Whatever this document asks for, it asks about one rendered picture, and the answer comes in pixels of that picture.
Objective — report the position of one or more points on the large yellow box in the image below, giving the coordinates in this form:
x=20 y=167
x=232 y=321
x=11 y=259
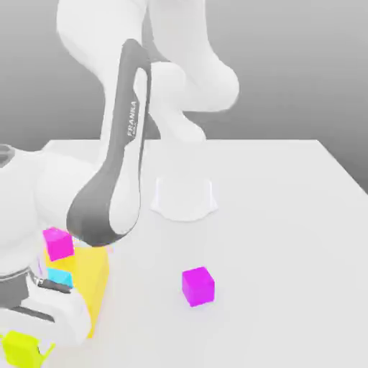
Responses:
x=89 y=281

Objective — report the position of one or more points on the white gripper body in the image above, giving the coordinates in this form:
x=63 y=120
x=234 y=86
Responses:
x=69 y=319

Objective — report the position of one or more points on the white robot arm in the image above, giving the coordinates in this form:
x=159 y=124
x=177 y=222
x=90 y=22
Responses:
x=126 y=172

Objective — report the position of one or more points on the small lime cube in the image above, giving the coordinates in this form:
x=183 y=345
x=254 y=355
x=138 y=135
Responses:
x=18 y=350

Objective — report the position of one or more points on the small cyan cube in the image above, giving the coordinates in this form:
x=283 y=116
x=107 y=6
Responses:
x=59 y=276

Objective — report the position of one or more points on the small magenta cube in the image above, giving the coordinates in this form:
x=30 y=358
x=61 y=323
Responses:
x=59 y=244
x=198 y=287

